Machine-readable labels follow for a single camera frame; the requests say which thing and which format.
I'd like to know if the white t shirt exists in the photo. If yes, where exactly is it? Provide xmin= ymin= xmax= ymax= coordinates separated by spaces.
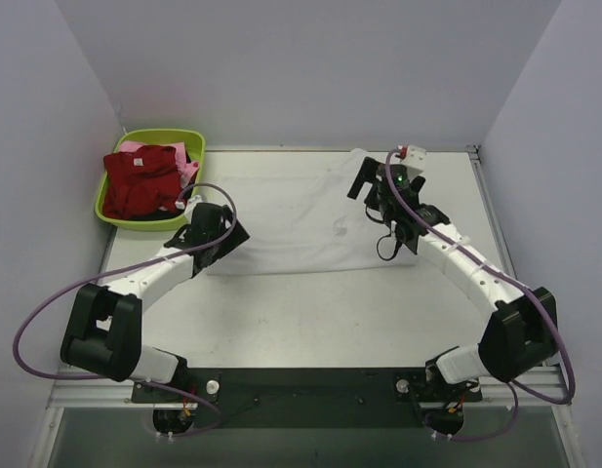
xmin=209 ymin=149 xmax=416 ymax=276

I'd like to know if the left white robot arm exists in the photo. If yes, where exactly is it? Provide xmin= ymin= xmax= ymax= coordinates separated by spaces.
xmin=60 ymin=203 xmax=249 ymax=402

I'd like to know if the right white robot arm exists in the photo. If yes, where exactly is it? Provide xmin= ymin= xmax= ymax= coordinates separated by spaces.
xmin=347 ymin=151 xmax=558 ymax=385

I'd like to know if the black t shirt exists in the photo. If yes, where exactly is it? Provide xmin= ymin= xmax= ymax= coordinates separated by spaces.
xmin=154 ymin=142 xmax=200 ymax=219

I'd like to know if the pink t shirt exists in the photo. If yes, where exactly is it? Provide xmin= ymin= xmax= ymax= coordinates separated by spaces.
xmin=118 ymin=140 xmax=200 ymax=188

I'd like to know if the red t shirt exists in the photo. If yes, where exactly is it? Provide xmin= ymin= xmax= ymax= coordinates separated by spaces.
xmin=102 ymin=145 xmax=176 ymax=220

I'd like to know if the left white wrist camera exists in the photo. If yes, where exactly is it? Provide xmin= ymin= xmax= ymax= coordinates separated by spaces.
xmin=175 ymin=194 xmax=207 ymax=217

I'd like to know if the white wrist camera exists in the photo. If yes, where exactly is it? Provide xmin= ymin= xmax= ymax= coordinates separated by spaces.
xmin=397 ymin=145 xmax=426 ymax=179
xmin=175 ymin=194 xmax=207 ymax=217

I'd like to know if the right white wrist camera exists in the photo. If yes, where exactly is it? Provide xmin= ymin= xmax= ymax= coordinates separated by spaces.
xmin=397 ymin=145 xmax=426 ymax=179

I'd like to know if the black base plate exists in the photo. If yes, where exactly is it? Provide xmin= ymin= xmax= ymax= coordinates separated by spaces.
xmin=132 ymin=368 xmax=482 ymax=429

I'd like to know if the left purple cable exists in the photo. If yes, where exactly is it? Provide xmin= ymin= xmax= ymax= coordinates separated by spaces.
xmin=12 ymin=182 xmax=241 ymax=436

